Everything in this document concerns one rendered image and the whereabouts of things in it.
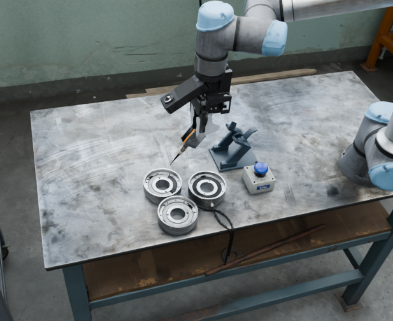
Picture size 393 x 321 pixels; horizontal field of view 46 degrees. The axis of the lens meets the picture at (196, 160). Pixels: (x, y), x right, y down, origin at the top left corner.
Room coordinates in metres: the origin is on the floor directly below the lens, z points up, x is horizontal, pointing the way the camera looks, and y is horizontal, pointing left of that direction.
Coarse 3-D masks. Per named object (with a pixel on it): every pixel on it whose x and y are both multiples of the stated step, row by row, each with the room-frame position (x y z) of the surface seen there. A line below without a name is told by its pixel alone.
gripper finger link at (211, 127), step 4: (208, 116) 0.89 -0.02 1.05; (196, 120) 0.90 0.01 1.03; (208, 120) 0.89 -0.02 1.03; (208, 124) 0.89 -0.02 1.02; (212, 124) 0.90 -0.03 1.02; (216, 124) 0.90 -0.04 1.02; (196, 128) 0.89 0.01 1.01; (208, 128) 0.89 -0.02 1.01; (212, 128) 0.90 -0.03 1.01; (216, 128) 0.90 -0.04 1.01; (196, 132) 0.89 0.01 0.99; (204, 132) 0.89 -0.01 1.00; (208, 132) 0.89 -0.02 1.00; (196, 136) 0.89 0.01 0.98; (200, 136) 0.88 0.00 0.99; (200, 140) 0.89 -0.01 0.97
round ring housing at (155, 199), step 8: (160, 168) 0.90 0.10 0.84; (152, 176) 0.88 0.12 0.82; (176, 176) 0.88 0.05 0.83; (144, 184) 0.83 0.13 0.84; (152, 184) 0.84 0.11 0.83; (160, 184) 0.86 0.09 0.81; (168, 184) 0.86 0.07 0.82; (144, 192) 0.82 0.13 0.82; (160, 192) 0.82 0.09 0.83; (176, 192) 0.81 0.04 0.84; (152, 200) 0.80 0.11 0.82; (160, 200) 0.79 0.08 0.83
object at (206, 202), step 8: (192, 176) 0.88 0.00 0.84; (200, 176) 0.89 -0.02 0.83; (216, 176) 0.90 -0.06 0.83; (200, 184) 0.86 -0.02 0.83; (208, 184) 0.87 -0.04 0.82; (224, 184) 0.87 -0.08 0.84; (192, 192) 0.82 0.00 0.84; (200, 192) 0.83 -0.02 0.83; (224, 192) 0.83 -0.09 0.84; (192, 200) 0.83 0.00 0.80; (200, 200) 0.80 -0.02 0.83; (208, 200) 0.80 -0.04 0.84; (216, 200) 0.81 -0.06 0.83
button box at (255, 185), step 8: (248, 168) 0.93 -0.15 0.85; (248, 176) 0.90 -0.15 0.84; (256, 176) 0.90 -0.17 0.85; (264, 176) 0.90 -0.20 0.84; (272, 176) 0.91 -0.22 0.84; (248, 184) 0.89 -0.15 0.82; (256, 184) 0.87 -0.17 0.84; (264, 184) 0.88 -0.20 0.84; (272, 184) 0.89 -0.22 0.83; (256, 192) 0.87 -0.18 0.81
